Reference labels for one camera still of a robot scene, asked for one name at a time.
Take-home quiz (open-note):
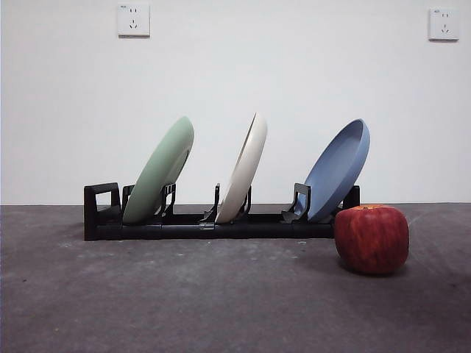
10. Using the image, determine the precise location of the green round plate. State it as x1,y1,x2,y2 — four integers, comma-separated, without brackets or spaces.
121,115,195,224

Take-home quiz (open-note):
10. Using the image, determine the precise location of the red apple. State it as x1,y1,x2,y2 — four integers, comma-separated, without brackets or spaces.
333,204,410,275

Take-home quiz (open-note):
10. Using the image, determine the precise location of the cream round plate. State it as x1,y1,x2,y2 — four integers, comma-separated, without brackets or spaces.
215,112,269,224

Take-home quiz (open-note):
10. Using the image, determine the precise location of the black plate rack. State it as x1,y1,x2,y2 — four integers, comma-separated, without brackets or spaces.
83,182,361,242

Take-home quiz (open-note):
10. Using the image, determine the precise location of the blue round plate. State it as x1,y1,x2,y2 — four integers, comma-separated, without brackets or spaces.
304,118,371,223

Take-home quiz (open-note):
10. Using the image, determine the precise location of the white wall socket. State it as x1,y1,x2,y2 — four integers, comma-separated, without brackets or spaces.
117,2,152,38
428,7,460,42

